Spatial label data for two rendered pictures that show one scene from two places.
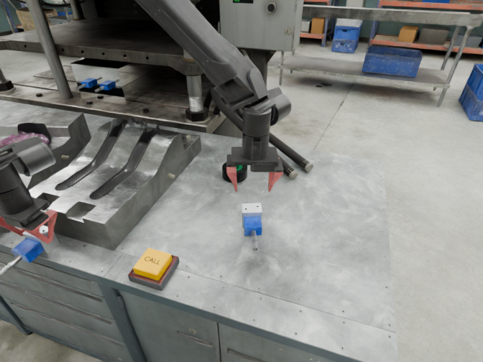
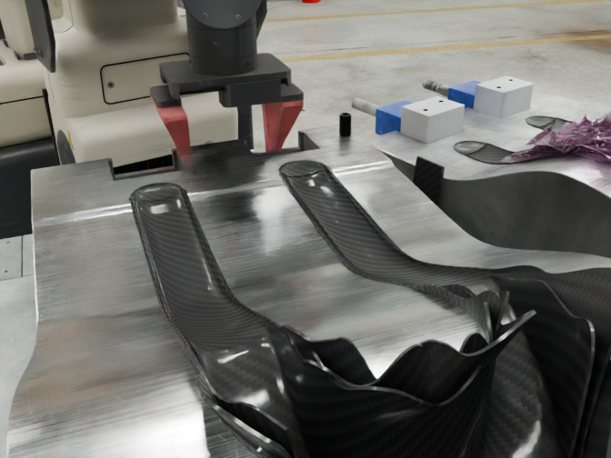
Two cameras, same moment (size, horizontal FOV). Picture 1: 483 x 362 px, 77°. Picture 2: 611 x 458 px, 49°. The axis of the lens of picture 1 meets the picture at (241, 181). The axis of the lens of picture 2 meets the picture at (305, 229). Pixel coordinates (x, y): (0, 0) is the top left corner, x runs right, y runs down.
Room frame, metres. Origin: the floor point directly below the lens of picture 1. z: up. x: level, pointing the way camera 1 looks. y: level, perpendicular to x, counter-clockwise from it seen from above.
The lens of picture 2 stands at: (0.97, 0.18, 1.09)
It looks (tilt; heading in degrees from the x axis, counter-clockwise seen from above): 30 degrees down; 142
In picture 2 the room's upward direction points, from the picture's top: 1 degrees counter-clockwise
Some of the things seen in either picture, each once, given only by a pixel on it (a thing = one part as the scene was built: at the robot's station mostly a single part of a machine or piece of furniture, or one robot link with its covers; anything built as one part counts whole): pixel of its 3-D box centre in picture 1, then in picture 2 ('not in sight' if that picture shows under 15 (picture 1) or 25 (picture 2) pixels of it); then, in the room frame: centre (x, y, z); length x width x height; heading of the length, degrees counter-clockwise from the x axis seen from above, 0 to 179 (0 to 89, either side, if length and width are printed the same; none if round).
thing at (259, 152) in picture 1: (255, 146); not in sight; (0.57, -0.03, 1.04); 0.10 x 0.07 x 0.07; 92
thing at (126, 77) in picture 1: (129, 70); not in sight; (1.69, 0.61, 0.87); 0.50 x 0.27 x 0.17; 161
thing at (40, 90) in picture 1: (134, 84); not in sight; (1.79, 0.63, 0.76); 1.30 x 0.84 x 0.07; 71
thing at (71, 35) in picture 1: (130, 49); not in sight; (1.79, 0.62, 0.96); 1.29 x 0.83 x 0.18; 71
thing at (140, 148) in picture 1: (115, 151); (314, 255); (0.75, 0.36, 0.92); 0.35 x 0.16 x 0.09; 161
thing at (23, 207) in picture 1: (14, 198); (223, 44); (0.49, 0.48, 0.96); 0.10 x 0.07 x 0.07; 71
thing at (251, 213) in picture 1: (252, 228); not in sight; (0.53, -0.03, 0.83); 0.13 x 0.05 x 0.05; 3
